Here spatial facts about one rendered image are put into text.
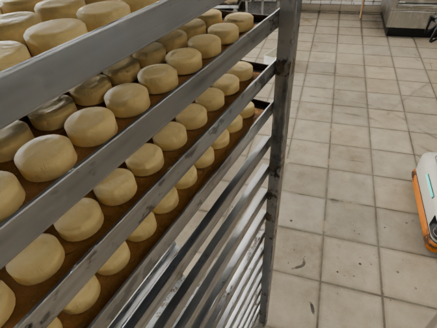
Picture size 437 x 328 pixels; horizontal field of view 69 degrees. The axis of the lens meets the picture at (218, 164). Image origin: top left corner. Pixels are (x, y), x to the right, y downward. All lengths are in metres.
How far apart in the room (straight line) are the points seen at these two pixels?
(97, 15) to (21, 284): 0.27
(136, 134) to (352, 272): 1.70
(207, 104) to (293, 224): 1.58
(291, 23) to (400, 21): 4.23
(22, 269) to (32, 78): 0.19
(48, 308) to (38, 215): 0.10
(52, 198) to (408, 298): 1.82
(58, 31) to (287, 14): 0.41
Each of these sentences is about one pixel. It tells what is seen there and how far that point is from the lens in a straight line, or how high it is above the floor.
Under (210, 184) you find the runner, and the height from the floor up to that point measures 1.24.
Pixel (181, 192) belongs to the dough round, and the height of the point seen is 1.22.
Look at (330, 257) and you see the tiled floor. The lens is 1.95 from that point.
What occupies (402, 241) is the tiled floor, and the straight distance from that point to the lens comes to 2.15.
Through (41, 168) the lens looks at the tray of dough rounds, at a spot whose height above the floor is 1.42.
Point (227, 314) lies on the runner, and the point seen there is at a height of 0.68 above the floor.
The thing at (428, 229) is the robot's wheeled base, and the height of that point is 0.12.
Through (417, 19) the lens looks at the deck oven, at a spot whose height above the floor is 0.22.
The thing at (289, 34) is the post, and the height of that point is 1.39.
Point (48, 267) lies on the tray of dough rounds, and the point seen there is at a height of 1.33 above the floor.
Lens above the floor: 1.59
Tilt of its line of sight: 41 degrees down
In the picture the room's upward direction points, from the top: 4 degrees counter-clockwise
